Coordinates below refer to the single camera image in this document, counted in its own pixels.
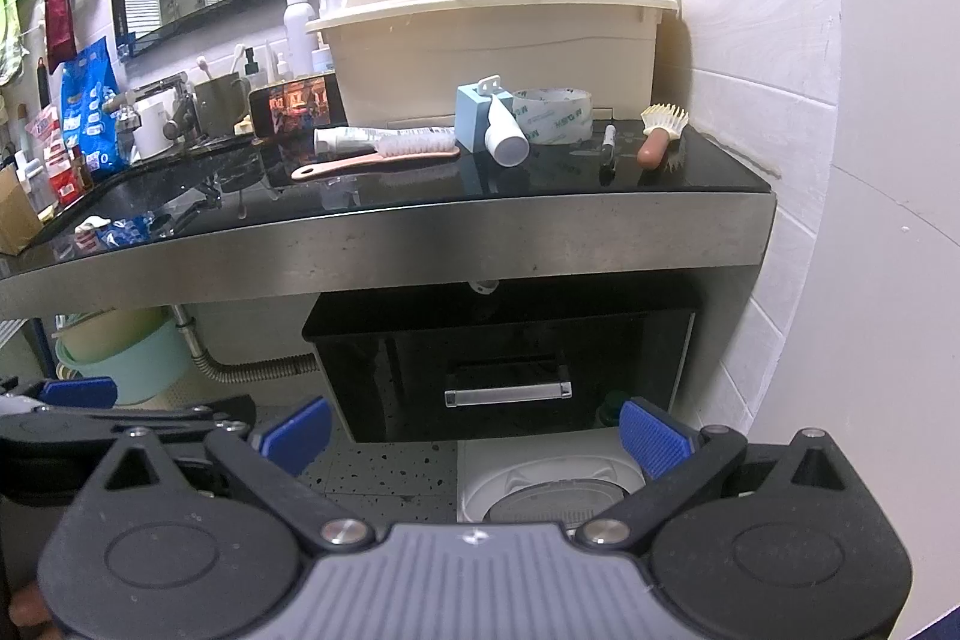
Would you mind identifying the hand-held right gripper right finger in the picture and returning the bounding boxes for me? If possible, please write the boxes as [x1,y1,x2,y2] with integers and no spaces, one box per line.
[574,396,877,552]

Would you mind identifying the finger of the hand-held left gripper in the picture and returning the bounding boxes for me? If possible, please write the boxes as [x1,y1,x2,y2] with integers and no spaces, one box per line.
[0,405,254,438]
[0,377,119,417]

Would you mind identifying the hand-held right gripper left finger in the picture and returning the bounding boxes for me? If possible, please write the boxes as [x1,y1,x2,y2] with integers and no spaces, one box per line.
[79,396,376,552]

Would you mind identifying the black drawer cabinet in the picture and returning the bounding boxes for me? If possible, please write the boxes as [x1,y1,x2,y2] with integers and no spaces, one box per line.
[301,286,700,444]

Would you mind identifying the pink bottle brush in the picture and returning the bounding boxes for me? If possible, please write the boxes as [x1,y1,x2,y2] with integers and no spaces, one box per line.
[291,131,461,183]

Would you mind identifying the black desktop counter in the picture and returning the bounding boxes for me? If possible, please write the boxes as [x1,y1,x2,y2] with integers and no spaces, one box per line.
[0,124,778,320]

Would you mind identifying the green plastic basin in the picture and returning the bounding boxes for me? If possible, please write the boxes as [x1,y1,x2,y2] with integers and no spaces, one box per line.
[55,317,194,406]

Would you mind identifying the beige plastic basin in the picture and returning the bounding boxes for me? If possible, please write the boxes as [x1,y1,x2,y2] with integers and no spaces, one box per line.
[51,308,167,352]

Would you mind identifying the white round appliance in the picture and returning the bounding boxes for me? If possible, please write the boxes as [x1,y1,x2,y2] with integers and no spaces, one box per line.
[457,436,647,526]

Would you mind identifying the blue wrapper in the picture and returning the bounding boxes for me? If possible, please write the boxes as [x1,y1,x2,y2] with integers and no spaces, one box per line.
[103,218,156,247]

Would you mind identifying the cardboard box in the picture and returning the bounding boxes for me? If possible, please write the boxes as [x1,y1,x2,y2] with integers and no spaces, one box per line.
[0,166,45,256]

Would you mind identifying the red packets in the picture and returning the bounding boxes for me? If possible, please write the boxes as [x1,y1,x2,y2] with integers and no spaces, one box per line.
[25,106,85,208]

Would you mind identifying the white mug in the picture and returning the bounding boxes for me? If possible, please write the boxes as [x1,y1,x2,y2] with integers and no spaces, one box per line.
[130,99,179,162]

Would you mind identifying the blue snack bag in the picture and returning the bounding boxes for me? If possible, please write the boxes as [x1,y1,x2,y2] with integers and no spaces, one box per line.
[59,38,130,174]

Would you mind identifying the white toothpaste tube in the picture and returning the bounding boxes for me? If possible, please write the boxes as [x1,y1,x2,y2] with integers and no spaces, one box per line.
[313,125,458,157]

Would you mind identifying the metal faucet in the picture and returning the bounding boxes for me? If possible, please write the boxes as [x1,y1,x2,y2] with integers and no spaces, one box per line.
[103,71,200,143]

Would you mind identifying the metal cup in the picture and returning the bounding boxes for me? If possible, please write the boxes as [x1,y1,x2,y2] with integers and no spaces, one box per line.
[193,74,253,138]

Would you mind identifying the white plastic bottle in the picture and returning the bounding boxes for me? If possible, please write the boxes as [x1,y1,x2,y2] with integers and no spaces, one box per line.
[483,97,532,167]

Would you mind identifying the smartphone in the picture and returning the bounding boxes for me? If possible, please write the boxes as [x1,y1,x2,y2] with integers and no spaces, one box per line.
[248,71,347,141]

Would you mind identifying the clear tape roll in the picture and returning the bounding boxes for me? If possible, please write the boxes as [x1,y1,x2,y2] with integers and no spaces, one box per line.
[510,83,595,148]

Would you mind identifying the green hanging cloth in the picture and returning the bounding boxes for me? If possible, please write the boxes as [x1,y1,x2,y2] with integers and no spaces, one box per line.
[0,0,25,88]

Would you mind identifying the light blue box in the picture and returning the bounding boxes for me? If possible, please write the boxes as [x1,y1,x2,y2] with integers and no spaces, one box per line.
[455,75,520,155]

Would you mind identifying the red hanging cloth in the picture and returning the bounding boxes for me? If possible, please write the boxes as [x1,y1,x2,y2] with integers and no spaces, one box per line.
[43,0,77,73]

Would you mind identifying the tall white bottle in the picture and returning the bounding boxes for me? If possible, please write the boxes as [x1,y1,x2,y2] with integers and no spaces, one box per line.
[283,0,320,83]

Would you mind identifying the beige dish rack tub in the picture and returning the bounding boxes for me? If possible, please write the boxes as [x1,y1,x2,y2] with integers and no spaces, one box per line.
[304,0,681,129]

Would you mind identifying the metal drain hose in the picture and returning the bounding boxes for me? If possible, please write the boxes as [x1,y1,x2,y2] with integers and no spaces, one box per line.
[172,305,321,387]

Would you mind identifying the brown handled dish brush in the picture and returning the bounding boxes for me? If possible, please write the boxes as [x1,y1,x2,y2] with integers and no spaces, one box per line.
[637,101,692,169]

